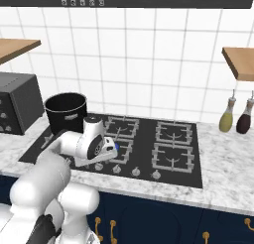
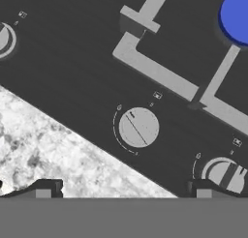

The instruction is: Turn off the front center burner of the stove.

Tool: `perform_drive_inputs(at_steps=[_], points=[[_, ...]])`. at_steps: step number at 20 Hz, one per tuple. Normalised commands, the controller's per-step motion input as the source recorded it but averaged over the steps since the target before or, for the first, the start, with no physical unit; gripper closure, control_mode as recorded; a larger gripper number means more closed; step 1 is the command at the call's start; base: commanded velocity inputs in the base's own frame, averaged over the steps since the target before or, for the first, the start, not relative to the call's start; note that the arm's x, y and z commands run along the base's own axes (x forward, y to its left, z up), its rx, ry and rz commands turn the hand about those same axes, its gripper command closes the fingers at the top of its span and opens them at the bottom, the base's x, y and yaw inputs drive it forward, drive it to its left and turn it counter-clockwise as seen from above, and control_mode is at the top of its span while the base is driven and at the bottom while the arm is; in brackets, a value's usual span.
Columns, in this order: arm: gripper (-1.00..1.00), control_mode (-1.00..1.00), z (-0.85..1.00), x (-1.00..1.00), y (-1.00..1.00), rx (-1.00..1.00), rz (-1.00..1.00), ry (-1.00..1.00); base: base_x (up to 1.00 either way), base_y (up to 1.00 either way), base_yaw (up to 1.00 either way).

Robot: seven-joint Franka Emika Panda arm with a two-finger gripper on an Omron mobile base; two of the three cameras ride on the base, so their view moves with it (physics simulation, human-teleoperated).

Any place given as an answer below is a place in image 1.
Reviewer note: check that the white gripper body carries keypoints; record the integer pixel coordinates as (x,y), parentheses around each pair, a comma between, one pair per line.
(92,160)

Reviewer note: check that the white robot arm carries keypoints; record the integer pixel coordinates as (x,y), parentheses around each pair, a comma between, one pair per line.
(39,185)

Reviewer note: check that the silver hob knob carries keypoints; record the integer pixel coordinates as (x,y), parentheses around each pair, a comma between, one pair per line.
(68,161)
(156,174)
(116,169)
(135,171)
(99,166)

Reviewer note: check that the navy cupboard door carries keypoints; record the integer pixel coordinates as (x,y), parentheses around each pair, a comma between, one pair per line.
(6,188)
(228,224)
(101,208)
(155,221)

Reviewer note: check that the black gas hob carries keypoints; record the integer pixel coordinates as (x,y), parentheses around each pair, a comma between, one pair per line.
(145,155)

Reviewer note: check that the black cooking pot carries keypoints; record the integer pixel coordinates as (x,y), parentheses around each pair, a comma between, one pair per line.
(64,114)

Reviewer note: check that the black toaster oven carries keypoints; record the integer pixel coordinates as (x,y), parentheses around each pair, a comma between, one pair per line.
(20,102)

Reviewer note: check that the yellow oil bottle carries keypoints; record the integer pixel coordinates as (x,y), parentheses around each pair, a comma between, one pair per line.
(227,119)

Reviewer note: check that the dark vinegar bottle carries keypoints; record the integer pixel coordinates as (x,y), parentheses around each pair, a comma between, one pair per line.
(244,122)

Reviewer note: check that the wooden wall shelf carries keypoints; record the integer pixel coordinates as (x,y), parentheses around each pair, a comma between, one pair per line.
(241,61)
(15,48)

